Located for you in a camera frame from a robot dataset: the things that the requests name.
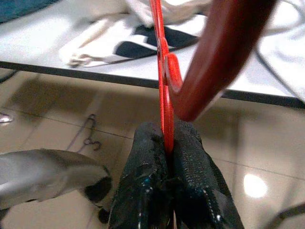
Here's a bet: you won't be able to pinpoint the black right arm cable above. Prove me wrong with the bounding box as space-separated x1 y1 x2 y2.
271 201 305 229

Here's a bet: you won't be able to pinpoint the blue denim jeans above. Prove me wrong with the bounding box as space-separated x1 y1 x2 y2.
0 0 57 24

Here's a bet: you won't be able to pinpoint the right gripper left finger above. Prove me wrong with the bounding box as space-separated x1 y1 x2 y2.
108 121 172 229

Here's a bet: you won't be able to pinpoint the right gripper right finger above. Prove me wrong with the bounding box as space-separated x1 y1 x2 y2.
172 120 245 229

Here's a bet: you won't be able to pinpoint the red plastic clothes hanger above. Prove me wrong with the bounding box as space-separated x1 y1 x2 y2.
149 0 283 159

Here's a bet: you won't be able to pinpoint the dark purple wire hanger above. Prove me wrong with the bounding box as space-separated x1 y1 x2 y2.
66 114 102 153

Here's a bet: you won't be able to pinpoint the white printed shirt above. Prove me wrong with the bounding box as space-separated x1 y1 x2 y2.
58 0 305 102

